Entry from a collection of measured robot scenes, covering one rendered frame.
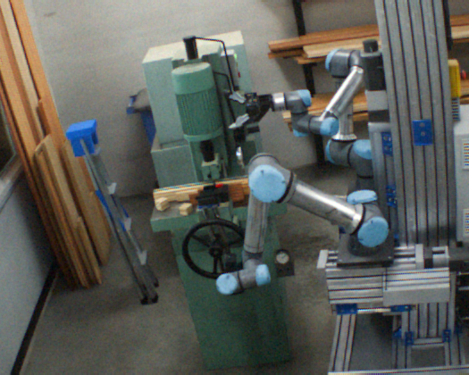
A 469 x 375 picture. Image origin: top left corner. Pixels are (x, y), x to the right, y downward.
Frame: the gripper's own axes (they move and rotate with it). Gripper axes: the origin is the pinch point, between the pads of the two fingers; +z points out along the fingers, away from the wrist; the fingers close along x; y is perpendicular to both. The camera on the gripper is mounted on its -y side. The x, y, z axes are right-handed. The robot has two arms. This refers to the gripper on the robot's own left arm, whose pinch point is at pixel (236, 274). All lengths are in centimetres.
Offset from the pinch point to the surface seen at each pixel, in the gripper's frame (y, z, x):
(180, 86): -80, -9, -12
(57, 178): -70, 104, -116
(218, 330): 28, 43, -18
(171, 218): -27.9, 11.3, -26.3
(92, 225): -41, 148, -111
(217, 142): -60, 22, -3
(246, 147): -57, 31, 9
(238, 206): -28.8, 12.2, 3.5
